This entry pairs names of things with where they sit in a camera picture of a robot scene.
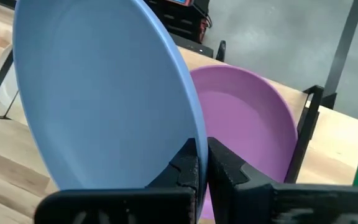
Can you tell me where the black red power box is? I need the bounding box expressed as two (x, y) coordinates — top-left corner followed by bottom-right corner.
(144, 0), (213, 44)

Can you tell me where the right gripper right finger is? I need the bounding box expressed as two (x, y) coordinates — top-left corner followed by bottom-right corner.
(208, 137), (273, 224)

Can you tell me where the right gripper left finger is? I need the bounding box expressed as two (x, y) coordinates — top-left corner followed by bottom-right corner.
(147, 138), (200, 224)

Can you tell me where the black frame wooden shelf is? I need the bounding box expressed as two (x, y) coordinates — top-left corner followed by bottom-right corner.
(0, 46), (325, 184)

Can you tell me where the blue plate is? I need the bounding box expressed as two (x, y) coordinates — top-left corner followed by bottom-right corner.
(12, 0), (209, 220)

